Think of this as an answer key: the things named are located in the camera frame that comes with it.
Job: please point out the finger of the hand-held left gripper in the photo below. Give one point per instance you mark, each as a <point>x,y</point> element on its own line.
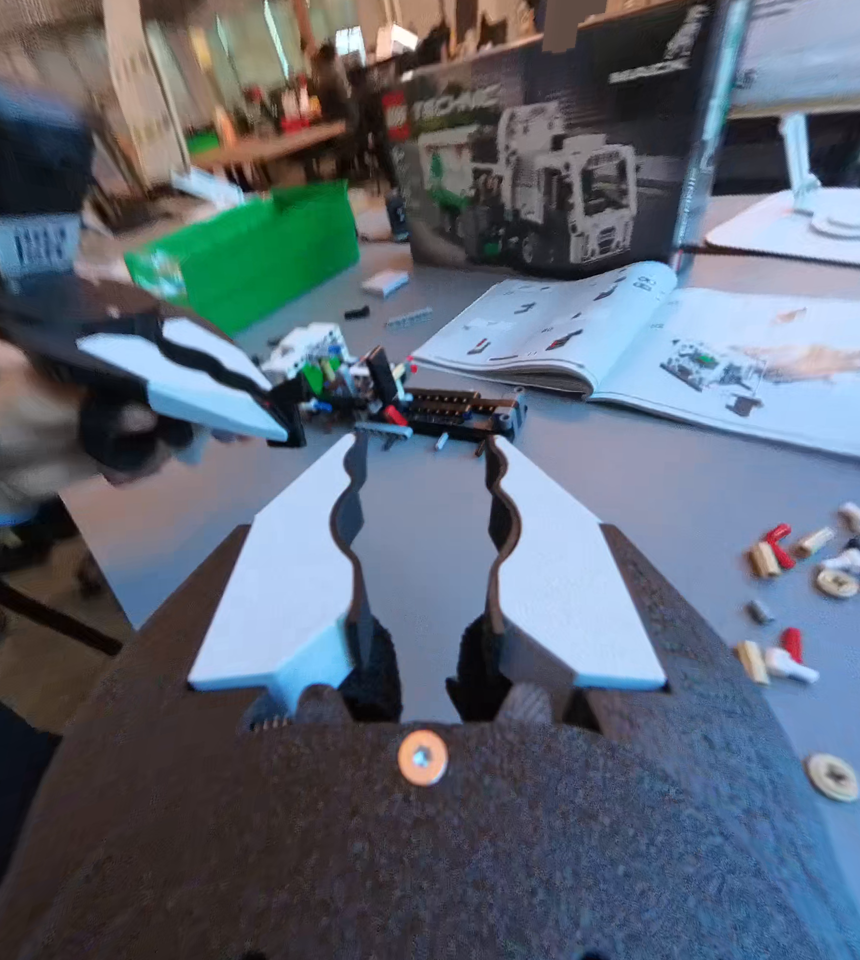
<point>205,401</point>
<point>212,349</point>

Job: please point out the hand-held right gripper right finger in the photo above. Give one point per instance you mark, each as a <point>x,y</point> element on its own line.
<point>572,592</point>

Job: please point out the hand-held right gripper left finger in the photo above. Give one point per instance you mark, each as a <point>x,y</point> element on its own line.
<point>280,585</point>

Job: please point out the partly built lego truck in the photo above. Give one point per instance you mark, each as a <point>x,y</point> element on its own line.
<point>460,412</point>

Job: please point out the pile of small lego pieces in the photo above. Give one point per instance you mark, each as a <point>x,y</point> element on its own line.
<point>835,581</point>

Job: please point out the white flat lego tile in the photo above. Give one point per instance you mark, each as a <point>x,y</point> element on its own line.
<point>385,283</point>

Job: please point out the grey lego beam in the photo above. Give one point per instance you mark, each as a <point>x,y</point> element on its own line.
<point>408,318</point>

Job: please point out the open lego instruction booklet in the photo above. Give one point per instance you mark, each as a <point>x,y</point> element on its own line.
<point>812,390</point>

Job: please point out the black lego set box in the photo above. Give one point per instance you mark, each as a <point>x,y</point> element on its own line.
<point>550,150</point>

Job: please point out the person's left hand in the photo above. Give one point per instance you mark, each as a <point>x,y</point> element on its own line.
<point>17,435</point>

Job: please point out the green box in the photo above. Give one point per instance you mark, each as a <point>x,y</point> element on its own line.
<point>265,247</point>

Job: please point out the wooden background table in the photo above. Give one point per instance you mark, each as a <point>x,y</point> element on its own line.
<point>280,142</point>

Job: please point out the small dark can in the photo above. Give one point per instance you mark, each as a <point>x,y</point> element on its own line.
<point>398,217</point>

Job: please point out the white flat pad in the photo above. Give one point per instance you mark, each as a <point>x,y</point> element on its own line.
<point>760,229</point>

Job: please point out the white lamp stand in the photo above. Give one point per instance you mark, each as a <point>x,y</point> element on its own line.
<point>797,165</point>

